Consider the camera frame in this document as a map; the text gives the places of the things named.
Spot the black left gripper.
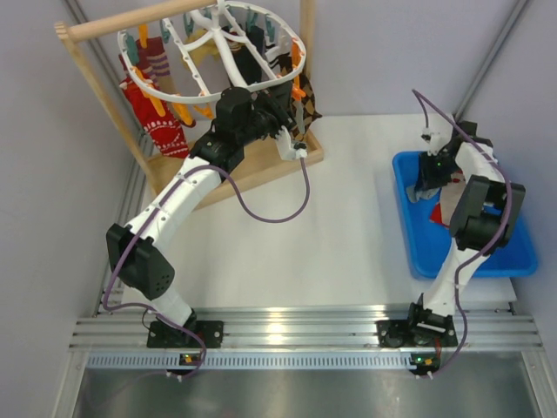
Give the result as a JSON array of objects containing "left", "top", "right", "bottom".
[{"left": 236, "top": 80, "right": 295, "bottom": 145}]

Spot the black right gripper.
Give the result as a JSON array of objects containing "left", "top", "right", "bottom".
[{"left": 417, "top": 151, "right": 463, "bottom": 192}]

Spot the grey sock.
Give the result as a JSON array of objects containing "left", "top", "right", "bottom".
[
  {"left": 292, "top": 98, "right": 305, "bottom": 141},
  {"left": 406, "top": 185, "right": 440, "bottom": 204}
]

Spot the orange clothes peg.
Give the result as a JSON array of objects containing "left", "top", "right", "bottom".
[{"left": 289, "top": 41, "right": 308, "bottom": 104}]

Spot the brown argyle sock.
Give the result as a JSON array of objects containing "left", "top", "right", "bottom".
[{"left": 299, "top": 72, "right": 322, "bottom": 133}]

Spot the white round clip hanger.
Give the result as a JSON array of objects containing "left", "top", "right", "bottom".
[{"left": 117, "top": 1, "right": 306, "bottom": 110}]

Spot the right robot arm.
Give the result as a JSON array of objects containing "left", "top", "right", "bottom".
[{"left": 406, "top": 126, "right": 526, "bottom": 346}]

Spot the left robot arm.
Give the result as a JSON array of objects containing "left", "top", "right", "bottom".
[{"left": 106, "top": 87, "right": 293, "bottom": 346}]

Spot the black sock on hanger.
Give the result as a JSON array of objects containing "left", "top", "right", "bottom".
[{"left": 227, "top": 26, "right": 265, "bottom": 85}]

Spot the yellow sock on hanger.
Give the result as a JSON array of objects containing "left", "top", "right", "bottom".
[{"left": 183, "top": 30, "right": 220, "bottom": 67}]

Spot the red beige sock in bin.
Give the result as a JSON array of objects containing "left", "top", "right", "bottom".
[{"left": 429, "top": 171, "right": 466, "bottom": 228}]

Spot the wooden rack base tray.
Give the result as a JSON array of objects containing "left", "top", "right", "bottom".
[{"left": 146, "top": 131, "right": 324, "bottom": 210}]

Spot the white black striped sock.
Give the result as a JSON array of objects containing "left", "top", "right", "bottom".
[{"left": 265, "top": 43, "right": 290, "bottom": 68}]

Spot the blue plastic bin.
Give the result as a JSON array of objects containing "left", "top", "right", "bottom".
[{"left": 392, "top": 151, "right": 539, "bottom": 280}]

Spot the red white patterned sock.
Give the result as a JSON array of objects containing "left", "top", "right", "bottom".
[{"left": 120, "top": 52, "right": 189, "bottom": 158}]

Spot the purple striped tan sock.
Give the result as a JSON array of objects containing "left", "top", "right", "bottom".
[{"left": 138, "top": 37, "right": 178, "bottom": 94}]

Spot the wooden hanging rod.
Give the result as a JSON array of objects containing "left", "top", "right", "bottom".
[{"left": 55, "top": 0, "right": 222, "bottom": 43}]

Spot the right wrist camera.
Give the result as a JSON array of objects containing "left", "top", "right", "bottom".
[{"left": 421, "top": 127, "right": 451, "bottom": 156}]

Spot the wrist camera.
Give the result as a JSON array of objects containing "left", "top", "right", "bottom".
[
  {"left": 274, "top": 126, "right": 308, "bottom": 161},
  {"left": 421, "top": 127, "right": 451, "bottom": 156}
]

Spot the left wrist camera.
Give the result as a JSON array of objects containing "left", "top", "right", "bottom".
[{"left": 274, "top": 126, "right": 308, "bottom": 161}]

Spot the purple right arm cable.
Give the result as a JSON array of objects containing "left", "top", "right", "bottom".
[{"left": 411, "top": 89, "right": 513, "bottom": 378}]

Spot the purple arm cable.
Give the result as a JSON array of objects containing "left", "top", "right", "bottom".
[
  {"left": 411, "top": 89, "right": 513, "bottom": 378},
  {"left": 100, "top": 154, "right": 311, "bottom": 380}
]

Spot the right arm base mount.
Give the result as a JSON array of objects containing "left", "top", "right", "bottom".
[{"left": 376, "top": 320, "right": 459, "bottom": 348}]

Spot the aluminium frame rail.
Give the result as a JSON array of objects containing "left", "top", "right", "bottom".
[{"left": 69, "top": 306, "right": 543, "bottom": 370}]

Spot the wooden rack upright post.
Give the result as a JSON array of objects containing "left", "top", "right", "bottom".
[{"left": 54, "top": 22, "right": 158, "bottom": 194}]

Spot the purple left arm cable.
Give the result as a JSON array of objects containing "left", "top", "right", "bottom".
[{"left": 100, "top": 154, "right": 311, "bottom": 380}]

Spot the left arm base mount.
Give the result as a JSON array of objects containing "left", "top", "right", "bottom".
[{"left": 146, "top": 320, "right": 225, "bottom": 348}]

